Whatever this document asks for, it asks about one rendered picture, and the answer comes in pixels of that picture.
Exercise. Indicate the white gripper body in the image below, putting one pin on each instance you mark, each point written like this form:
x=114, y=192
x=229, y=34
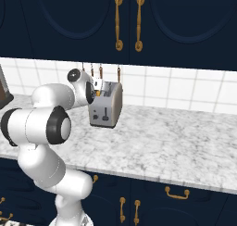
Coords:
x=98, y=84

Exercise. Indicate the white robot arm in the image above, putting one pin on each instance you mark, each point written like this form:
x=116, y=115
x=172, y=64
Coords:
x=40, y=124

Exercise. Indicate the yellow bread slice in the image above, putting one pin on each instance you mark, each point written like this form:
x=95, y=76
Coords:
x=98, y=93

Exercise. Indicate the silver toaster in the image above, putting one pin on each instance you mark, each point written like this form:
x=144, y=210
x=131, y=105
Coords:
x=112, y=103

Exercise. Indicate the black toaster lever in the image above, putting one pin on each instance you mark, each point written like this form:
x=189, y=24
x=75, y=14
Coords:
x=106, y=113

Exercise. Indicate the navy upper cupboard door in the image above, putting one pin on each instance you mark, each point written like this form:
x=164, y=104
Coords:
x=77, y=22
x=14, y=19
x=188, y=26

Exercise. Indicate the navy cupboard door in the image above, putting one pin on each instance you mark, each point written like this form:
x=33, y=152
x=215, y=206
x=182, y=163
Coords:
x=188, y=26
x=105, y=209
x=179, y=215
x=77, y=22
x=14, y=19

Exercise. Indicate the dark brown framed board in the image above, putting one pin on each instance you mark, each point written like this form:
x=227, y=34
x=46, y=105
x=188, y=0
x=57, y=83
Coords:
x=3, y=94

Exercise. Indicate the navy drawer front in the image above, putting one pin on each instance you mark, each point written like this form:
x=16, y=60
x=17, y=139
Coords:
x=108, y=182
x=203, y=195

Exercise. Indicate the navy lower cupboard door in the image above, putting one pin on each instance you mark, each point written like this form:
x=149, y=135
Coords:
x=105, y=209
x=179, y=215

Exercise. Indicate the navy lower cupboard run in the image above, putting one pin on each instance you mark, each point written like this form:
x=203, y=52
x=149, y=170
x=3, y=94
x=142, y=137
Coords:
x=21, y=192

